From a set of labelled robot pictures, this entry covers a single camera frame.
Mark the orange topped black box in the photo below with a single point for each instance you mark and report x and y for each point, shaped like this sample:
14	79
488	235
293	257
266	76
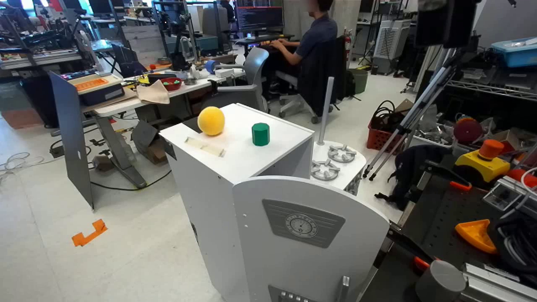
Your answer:
97	89

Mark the beige cloth on desk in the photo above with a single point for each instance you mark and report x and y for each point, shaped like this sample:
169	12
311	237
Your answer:
157	92

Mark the dark red ball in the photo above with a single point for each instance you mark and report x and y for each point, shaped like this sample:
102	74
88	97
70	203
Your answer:
468	129

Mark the blue plastic bin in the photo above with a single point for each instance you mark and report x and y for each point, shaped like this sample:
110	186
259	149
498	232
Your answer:
520	52

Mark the white work desk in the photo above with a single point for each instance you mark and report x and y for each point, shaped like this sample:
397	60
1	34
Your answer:
152	114

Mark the yellow emergency stop button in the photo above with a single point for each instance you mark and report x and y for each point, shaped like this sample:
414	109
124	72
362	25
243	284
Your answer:
486	159

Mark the seated person dark shirt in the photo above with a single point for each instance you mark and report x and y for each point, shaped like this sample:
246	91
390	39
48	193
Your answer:
300	55

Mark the yellow ball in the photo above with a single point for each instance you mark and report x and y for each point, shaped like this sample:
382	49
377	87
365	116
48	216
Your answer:
212	121

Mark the orange triangular plastic piece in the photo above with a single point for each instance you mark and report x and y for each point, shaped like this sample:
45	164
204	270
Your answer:
476	233

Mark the grey cylindrical cap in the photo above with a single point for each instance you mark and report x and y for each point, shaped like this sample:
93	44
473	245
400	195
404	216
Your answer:
441	282

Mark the green cylinder block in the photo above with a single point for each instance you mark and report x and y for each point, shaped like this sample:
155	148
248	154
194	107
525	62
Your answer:
261	134

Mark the red shopping basket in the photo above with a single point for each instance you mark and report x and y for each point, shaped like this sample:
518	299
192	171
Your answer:
382	124

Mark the dark grey standing panel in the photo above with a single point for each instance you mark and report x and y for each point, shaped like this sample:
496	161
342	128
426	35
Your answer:
72	116

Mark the grey office chair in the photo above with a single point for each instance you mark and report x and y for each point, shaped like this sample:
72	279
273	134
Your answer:
251	92

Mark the grey metal pole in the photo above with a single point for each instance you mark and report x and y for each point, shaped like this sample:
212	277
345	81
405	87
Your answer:
328	99

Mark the white toy kitchen cupboard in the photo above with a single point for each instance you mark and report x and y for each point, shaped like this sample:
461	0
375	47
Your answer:
268	232

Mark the grey tripod legs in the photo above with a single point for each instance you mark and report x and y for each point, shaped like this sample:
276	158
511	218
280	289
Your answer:
410	121

